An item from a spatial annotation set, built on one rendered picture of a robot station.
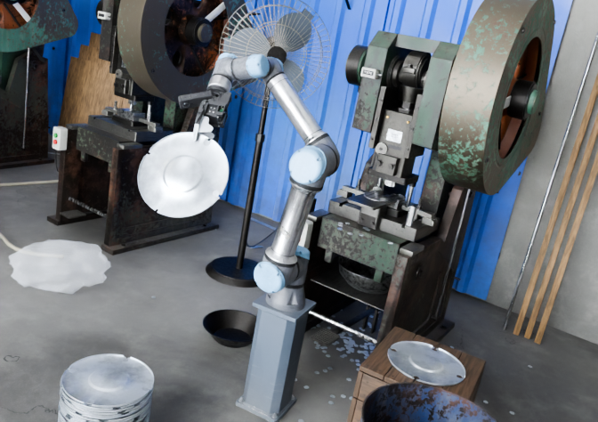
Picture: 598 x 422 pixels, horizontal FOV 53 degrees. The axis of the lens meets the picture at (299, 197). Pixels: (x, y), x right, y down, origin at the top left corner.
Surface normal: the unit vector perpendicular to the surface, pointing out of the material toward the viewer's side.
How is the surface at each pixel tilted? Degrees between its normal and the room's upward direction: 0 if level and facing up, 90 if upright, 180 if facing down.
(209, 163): 55
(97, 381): 0
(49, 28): 90
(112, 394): 0
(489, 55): 70
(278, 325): 90
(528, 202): 90
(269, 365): 90
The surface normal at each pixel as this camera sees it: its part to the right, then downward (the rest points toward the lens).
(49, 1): 0.85, 0.29
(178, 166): -0.07, -0.35
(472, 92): -0.53, 0.11
